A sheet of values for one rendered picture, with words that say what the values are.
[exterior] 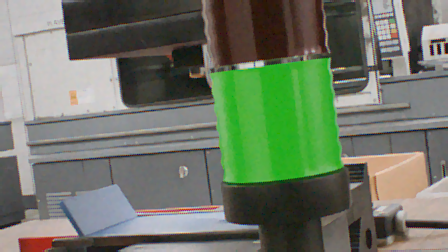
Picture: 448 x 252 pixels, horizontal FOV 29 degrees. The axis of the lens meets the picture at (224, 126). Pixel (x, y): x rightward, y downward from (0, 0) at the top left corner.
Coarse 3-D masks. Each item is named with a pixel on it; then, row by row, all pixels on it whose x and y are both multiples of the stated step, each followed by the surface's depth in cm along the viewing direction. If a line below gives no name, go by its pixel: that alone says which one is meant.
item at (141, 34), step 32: (64, 0) 51; (96, 0) 50; (128, 0) 49; (160, 0) 48; (192, 0) 47; (96, 32) 50; (128, 32) 49; (160, 32) 48; (192, 32) 48; (192, 64) 55
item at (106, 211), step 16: (96, 192) 63; (112, 192) 64; (64, 208) 59; (80, 208) 60; (96, 208) 62; (112, 208) 63; (128, 208) 65; (80, 224) 59; (96, 224) 61; (112, 224) 62; (128, 224) 62; (144, 224) 61; (160, 224) 60; (176, 224) 59; (192, 224) 58; (208, 224) 57; (224, 224) 56
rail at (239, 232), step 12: (240, 228) 53; (252, 228) 53; (96, 240) 58; (108, 240) 57; (120, 240) 57; (132, 240) 56; (144, 240) 56; (156, 240) 56; (168, 240) 55; (180, 240) 55
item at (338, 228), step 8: (344, 216) 63; (328, 224) 60; (336, 224) 61; (344, 224) 63; (328, 232) 59; (336, 232) 61; (344, 232) 62; (328, 240) 59; (336, 240) 61; (344, 240) 62; (328, 248) 59; (336, 248) 61; (344, 248) 62
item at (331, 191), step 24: (240, 192) 26; (264, 192) 25; (288, 192) 25; (312, 192) 25; (336, 192) 26; (240, 216) 26; (264, 216) 25; (288, 216) 25; (312, 216) 25; (264, 240) 27; (288, 240) 26; (312, 240) 26
